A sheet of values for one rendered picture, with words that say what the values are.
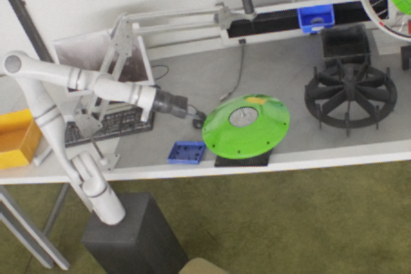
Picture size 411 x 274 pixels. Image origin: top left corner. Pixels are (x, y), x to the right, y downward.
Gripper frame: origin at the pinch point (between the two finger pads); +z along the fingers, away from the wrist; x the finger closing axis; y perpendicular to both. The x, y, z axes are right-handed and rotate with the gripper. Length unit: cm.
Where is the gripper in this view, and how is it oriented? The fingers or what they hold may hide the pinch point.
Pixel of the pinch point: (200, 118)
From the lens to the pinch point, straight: 159.5
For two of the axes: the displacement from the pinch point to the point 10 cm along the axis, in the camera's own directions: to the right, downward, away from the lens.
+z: 9.4, 2.6, 2.0
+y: 3.3, -7.1, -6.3
